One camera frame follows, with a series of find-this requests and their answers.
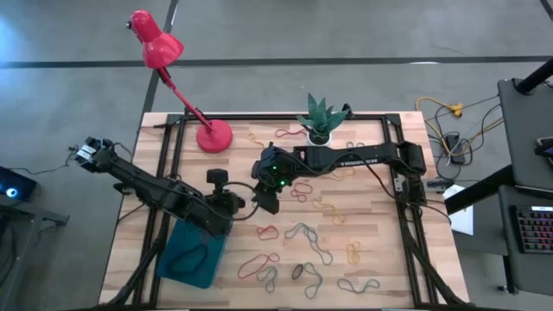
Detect long yellow rubber band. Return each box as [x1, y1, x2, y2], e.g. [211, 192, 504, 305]
[319, 167, 357, 182]

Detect dark grey keyboard desk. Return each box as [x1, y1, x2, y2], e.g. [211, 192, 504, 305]
[496, 184, 553, 297]

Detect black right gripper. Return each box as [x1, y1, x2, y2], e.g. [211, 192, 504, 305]
[251, 144, 289, 216]

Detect green plant in white pot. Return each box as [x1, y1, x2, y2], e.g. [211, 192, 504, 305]
[296, 92, 351, 147]

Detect dark grey side table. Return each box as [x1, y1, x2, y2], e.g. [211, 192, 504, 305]
[496, 77, 553, 200]

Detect black diagonal bar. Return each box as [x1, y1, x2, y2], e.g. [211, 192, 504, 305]
[444, 163, 518, 216]

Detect black backlit keyboard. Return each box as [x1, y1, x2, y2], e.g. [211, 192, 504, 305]
[513, 205, 553, 256]

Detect teal plastic bin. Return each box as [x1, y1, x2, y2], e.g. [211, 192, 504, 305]
[155, 215, 230, 290]

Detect rubber bands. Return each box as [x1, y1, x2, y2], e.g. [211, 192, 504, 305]
[166, 243, 209, 276]

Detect thin red rubber band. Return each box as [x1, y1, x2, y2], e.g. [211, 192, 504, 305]
[275, 128, 308, 140]

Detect black power brick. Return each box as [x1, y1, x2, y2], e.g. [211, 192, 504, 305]
[444, 132, 467, 166]

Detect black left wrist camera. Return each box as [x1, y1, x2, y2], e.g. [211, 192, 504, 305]
[205, 168, 230, 195]

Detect thin black floor cable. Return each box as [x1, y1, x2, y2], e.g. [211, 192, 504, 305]
[9, 144, 81, 176]

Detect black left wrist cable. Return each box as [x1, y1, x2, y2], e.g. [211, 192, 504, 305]
[224, 180, 262, 223]

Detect white paper sheet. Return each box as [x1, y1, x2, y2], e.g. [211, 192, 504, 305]
[442, 184, 475, 237]

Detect long teal rubber band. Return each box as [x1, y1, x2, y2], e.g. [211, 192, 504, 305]
[283, 223, 335, 267]

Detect yellow cable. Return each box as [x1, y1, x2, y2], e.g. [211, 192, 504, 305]
[415, 96, 505, 159]

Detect large red rubber band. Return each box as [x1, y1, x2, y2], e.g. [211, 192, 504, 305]
[237, 252, 282, 280]

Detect black device with blue light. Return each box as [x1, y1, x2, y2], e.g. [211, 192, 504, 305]
[0, 166, 39, 202]

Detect grey metal stand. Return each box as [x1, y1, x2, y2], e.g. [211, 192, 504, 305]
[0, 200, 70, 311]

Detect red desk lamp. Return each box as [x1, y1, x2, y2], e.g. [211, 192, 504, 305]
[126, 9, 235, 155]

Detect black pole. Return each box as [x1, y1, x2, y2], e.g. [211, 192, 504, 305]
[516, 58, 553, 96]

